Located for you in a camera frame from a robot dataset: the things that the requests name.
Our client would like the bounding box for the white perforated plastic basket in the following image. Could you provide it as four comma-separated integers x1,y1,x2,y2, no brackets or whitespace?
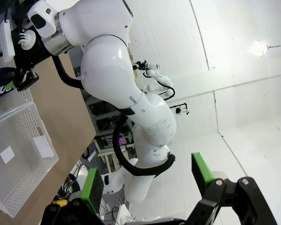
0,103,59,218
0,42,35,125

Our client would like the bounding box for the equipment rack with electronics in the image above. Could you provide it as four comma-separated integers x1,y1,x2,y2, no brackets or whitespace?
84,93,138,165

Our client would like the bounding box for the wooden frame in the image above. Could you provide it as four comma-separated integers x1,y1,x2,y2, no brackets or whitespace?
97,151,123,174

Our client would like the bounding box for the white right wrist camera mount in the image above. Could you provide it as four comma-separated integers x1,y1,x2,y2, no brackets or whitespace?
0,20,37,63

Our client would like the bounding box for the white sticker label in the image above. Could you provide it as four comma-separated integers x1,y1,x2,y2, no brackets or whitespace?
0,145,16,165

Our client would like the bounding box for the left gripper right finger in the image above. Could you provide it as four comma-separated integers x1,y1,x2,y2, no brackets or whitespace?
186,152,281,225

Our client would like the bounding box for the yellow object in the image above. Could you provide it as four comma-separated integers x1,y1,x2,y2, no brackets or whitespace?
52,199,67,208

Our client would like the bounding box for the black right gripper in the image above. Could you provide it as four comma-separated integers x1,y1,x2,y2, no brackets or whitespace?
0,28,56,92

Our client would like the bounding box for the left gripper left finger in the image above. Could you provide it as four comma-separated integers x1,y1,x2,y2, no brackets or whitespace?
40,167,104,225

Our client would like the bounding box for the black bracket mounted camera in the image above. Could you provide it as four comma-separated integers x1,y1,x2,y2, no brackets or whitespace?
169,100,191,116

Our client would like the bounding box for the navy Campus pencil case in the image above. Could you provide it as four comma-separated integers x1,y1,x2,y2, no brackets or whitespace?
0,67,16,102

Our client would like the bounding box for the round ceiling lamp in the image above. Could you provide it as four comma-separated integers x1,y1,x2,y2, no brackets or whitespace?
248,39,269,58

